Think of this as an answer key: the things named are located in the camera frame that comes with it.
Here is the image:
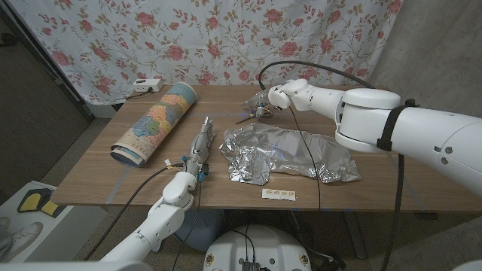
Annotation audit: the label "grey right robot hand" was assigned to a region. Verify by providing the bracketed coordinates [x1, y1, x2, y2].
[243, 90, 274, 117]

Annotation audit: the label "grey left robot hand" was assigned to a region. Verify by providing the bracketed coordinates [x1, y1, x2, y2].
[184, 115, 218, 176]

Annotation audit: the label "rolled map wrapping paper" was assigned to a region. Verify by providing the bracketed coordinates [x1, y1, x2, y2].
[110, 81, 198, 168]

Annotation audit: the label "crumpled aluminum foil sheet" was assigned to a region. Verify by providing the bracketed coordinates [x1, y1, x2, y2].
[218, 123, 362, 186]

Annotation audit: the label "white power strip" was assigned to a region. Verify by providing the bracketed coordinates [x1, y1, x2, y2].
[132, 78, 164, 93]

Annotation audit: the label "grey blue round base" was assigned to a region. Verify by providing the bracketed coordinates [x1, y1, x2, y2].
[175, 209, 227, 251]

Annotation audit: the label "white label strip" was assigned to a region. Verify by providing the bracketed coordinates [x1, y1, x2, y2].
[261, 187, 297, 202]

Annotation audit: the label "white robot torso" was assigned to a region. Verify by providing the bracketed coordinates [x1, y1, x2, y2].
[203, 224, 313, 271]

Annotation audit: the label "white floor sheet yellow shapes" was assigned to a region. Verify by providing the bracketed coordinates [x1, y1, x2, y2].
[0, 180, 108, 263]

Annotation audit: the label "grey table leg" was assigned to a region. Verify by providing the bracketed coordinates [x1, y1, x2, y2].
[343, 210, 368, 260]

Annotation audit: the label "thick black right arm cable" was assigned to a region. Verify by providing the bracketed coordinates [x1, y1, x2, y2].
[258, 60, 406, 271]

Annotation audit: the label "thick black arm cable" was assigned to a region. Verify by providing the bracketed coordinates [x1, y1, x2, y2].
[258, 60, 406, 271]
[83, 165, 185, 261]

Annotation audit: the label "thin black left wrist cable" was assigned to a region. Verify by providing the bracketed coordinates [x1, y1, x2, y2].
[171, 180, 203, 271]

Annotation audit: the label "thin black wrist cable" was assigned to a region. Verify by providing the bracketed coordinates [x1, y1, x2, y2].
[288, 105, 322, 211]
[171, 180, 203, 271]

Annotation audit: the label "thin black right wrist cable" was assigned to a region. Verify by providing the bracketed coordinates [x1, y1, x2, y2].
[288, 105, 322, 211]

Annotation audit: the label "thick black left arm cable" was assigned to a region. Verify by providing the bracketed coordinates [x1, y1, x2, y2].
[83, 165, 185, 261]

